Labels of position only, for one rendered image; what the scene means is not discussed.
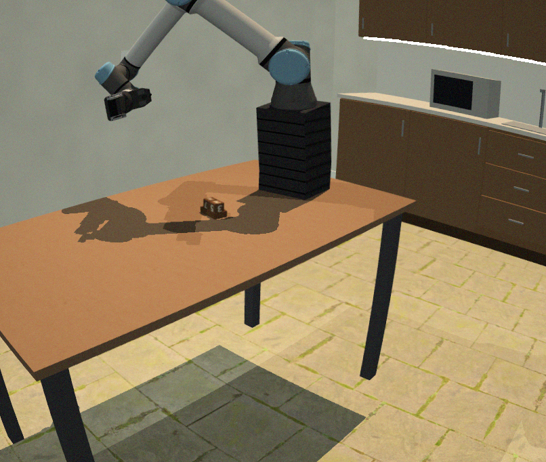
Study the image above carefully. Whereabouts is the brown calendar cube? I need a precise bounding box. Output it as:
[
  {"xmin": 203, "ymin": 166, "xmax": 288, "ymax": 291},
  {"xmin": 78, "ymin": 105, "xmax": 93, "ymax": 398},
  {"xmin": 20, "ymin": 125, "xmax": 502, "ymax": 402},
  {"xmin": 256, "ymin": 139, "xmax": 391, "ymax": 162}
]
[
  {"xmin": 203, "ymin": 197, "xmax": 217, "ymax": 210},
  {"xmin": 209, "ymin": 200, "xmax": 224, "ymax": 213}
]

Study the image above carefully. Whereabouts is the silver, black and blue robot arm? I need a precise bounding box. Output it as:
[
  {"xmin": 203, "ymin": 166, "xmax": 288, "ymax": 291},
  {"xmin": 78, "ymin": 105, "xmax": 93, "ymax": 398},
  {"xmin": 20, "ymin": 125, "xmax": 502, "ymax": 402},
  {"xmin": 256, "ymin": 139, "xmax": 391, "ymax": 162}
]
[{"xmin": 95, "ymin": 0, "xmax": 317, "ymax": 110}]

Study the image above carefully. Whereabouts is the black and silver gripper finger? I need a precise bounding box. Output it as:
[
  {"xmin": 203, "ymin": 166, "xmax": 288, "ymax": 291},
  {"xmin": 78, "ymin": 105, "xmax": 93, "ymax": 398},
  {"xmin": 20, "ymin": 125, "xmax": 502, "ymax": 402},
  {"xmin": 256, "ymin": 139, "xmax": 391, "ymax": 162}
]
[
  {"xmin": 106, "ymin": 92, "xmax": 123, "ymax": 101},
  {"xmin": 110, "ymin": 113, "xmax": 127, "ymax": 121}
]

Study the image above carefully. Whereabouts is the brown wooden tray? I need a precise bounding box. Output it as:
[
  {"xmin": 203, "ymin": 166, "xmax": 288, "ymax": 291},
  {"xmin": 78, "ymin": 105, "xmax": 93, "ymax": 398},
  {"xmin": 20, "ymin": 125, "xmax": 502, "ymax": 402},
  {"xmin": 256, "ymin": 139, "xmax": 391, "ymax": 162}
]
[{"xmin": 201, "ymin": 206, "xmax": 227, "ymax": 219}]

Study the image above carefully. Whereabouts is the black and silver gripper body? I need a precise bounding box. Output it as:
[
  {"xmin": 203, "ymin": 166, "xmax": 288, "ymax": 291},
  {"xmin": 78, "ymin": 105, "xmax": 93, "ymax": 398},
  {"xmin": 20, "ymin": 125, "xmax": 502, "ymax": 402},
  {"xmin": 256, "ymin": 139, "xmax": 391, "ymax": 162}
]
[{"xmin": 104, "ymin": 88, "xmax": 152, "ymax": 121}]

